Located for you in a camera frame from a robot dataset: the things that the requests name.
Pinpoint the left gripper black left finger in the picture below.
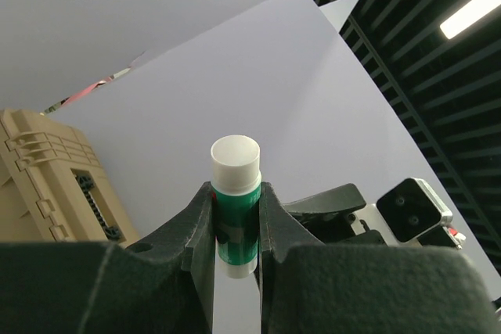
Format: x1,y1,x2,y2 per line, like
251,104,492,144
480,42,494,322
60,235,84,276
1,183,214,333

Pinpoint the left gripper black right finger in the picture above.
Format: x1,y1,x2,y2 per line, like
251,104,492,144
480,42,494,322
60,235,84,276
259,182,500,333

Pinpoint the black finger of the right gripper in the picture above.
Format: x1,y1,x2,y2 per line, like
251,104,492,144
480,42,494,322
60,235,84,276
283,183,366,244

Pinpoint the white green glue stick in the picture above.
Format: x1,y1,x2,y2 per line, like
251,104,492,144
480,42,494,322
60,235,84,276
211,135,261,278

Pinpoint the tan plastic tool case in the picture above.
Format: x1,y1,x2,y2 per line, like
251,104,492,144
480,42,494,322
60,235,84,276
1,109,139,247

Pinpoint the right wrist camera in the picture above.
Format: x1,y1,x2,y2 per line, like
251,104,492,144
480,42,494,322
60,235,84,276
375,178,466,250

